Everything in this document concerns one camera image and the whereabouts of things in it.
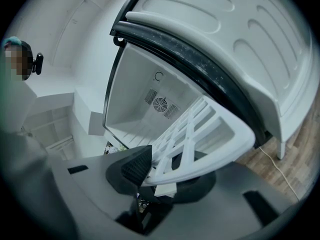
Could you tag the person's head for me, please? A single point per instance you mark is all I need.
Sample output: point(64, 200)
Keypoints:
point(17, 61)

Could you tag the white wire grid shelf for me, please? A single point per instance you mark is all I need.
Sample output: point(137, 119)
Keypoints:
point(220, 144)

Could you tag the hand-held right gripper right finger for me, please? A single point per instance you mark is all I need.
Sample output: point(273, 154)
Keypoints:
point(225, 201)

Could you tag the white and blue flower bouquet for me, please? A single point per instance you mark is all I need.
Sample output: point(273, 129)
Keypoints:
point(115, 149)

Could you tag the black head-worn camera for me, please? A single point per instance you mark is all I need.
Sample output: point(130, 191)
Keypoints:
point(38, 64)

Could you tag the white refrigerator with open door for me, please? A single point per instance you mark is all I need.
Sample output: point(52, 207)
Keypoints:
point(225, 34)

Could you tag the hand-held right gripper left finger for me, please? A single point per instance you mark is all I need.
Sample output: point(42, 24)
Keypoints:
point(100, 179)

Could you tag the teal hair band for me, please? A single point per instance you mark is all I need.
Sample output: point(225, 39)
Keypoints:
point(12, 41)

